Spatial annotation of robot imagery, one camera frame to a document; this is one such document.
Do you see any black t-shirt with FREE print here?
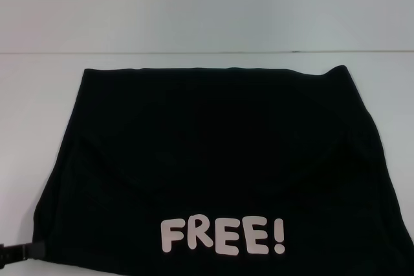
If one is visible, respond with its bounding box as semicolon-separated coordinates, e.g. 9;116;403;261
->
32;65;414;276

